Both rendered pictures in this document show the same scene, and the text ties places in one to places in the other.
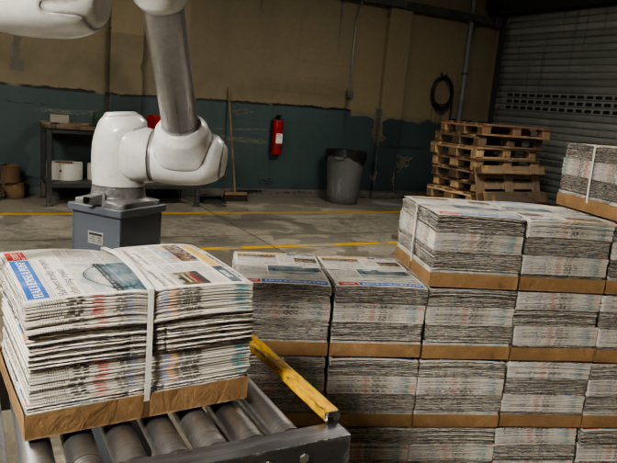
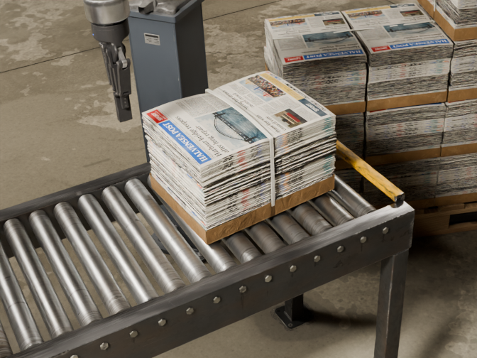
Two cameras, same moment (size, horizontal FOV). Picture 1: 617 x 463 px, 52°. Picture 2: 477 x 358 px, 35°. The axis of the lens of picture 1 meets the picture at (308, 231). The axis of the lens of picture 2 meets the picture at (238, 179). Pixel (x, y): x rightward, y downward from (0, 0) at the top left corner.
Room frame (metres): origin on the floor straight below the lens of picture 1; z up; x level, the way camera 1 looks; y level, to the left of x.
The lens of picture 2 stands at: (-0.47, 0.25, 1.93)
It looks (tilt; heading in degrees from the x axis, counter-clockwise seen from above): 35 degrees down; 3
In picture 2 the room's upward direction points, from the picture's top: 4 degrees counter-clockwise
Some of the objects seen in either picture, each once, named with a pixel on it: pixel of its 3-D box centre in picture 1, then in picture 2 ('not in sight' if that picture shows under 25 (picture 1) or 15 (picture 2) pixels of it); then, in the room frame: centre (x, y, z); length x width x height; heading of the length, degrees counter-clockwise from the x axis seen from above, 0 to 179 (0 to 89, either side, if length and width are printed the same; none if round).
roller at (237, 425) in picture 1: (209, 390); (301, 182); (1.15, 0.17, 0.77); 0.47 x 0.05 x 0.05; 29
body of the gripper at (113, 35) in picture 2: not in sight; (112, 39); (0.95, 0.56, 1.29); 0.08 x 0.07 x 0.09; 29
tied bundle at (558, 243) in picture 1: (536, 244); not in sight; (2.09, -0.77, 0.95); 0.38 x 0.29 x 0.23; 9
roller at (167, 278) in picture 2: not in sight; (141, 240); (0.93, 0.56, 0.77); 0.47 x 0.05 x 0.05; 29
